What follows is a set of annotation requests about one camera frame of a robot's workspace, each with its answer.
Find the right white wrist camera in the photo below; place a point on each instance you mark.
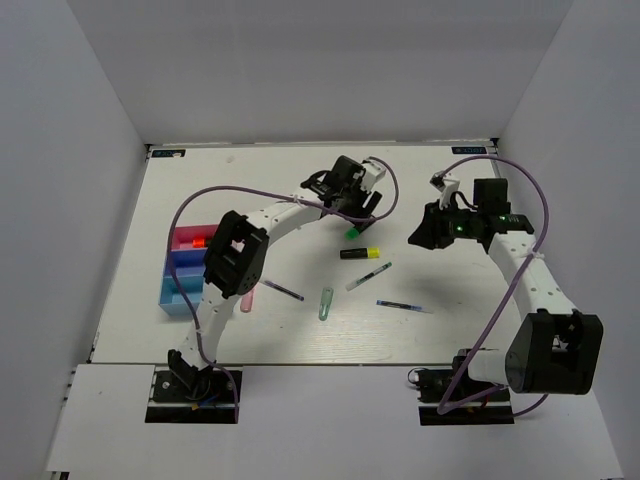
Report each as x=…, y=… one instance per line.
x=447, y=185

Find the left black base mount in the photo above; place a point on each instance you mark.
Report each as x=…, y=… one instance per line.
x=171, y=402

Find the yellow cap black highlighter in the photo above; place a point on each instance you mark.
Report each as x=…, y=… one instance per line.
x=360, y=253

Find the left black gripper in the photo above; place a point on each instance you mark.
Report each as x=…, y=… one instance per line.
x=364, y=195

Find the pink eraser stick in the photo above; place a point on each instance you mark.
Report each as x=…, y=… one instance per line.
x=246, y=304

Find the table corner label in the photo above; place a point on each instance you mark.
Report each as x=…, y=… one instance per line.
x=469, y=150
x=168, y=153

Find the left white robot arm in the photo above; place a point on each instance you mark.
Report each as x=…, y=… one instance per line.
x=234, y=260

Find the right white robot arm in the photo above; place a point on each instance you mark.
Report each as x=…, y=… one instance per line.
x=556, y=347

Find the purple ink pen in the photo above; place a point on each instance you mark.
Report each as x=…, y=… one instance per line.
x=283, y=290

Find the green cap black highlighter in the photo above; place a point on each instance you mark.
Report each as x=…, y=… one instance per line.
x=350, y=234

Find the right table corner label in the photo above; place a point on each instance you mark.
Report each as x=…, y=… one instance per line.
x=469, y=150

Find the left table corner label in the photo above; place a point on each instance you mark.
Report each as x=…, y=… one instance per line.
x=168, y=153

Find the green ink clear pen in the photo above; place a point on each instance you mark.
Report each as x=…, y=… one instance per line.
x=359, y=281

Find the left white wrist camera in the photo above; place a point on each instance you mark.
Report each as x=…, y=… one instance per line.
x=374, y=171

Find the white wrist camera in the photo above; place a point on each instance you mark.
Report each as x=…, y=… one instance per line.
x=374, y=171
x=447, y=185

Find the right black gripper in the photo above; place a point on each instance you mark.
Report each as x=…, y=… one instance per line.
x=430, y=232

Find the pink blue tiered organizer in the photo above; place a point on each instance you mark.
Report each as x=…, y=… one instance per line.
x=189, y=267

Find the blue ink pen right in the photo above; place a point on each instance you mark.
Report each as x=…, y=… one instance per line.
x=403, y=306

